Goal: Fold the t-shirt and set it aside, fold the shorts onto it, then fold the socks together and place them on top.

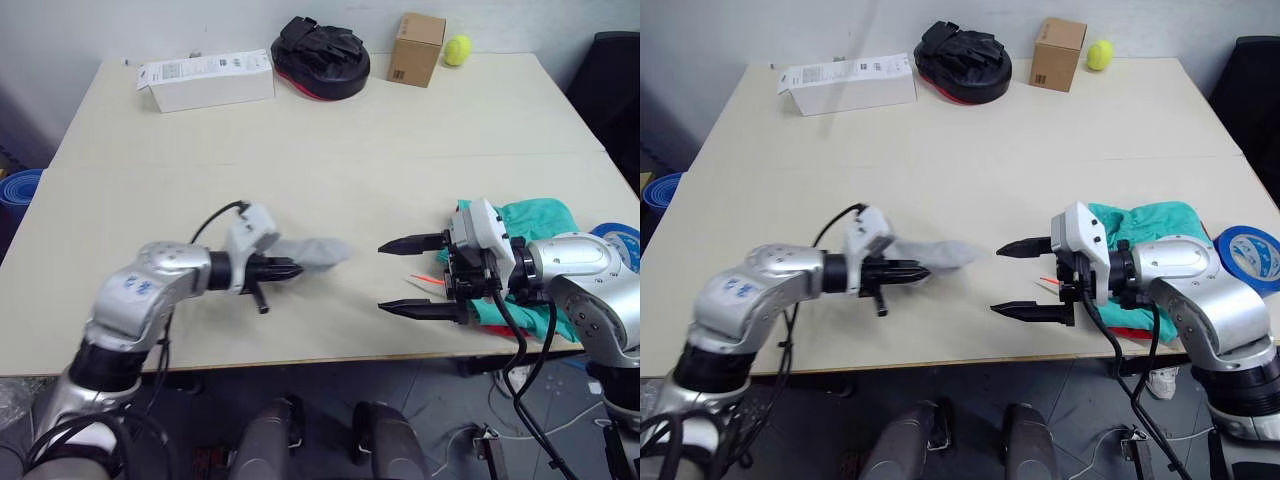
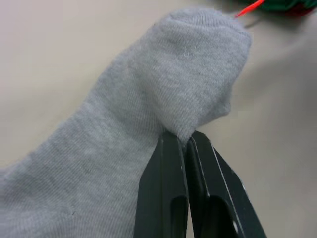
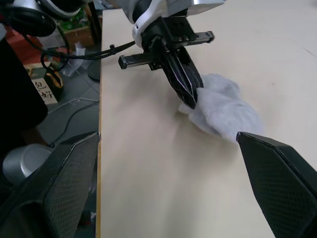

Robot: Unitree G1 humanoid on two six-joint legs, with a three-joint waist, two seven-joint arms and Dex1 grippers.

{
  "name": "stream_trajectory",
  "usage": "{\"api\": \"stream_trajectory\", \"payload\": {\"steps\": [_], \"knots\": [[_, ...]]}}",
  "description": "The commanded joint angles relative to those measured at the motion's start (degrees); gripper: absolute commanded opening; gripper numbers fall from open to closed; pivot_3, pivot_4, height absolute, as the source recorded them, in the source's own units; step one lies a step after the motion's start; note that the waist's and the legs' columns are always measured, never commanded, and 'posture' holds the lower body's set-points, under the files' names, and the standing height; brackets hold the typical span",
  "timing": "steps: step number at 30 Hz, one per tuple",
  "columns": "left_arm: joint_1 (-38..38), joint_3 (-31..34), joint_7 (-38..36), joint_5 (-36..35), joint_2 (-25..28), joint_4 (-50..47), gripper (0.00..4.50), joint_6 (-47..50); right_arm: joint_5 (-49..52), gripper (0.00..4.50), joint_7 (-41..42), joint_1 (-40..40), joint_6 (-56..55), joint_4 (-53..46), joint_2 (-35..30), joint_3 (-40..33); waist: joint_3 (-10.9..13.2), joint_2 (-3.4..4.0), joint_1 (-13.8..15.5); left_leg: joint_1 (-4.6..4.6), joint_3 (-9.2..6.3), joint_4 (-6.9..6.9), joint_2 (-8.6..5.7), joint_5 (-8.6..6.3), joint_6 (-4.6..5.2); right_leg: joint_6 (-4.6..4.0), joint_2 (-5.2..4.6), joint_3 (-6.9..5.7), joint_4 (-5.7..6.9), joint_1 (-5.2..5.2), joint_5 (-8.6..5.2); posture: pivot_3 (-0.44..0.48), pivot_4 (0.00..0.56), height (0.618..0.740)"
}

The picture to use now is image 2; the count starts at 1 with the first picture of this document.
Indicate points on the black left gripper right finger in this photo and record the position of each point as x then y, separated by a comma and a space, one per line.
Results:
218, 193

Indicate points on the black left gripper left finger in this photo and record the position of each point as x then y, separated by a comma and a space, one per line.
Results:
161, 188

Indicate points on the grey sock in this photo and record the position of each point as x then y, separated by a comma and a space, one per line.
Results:
123, 124

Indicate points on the red t-shirt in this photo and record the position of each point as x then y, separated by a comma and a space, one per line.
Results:
301, 10

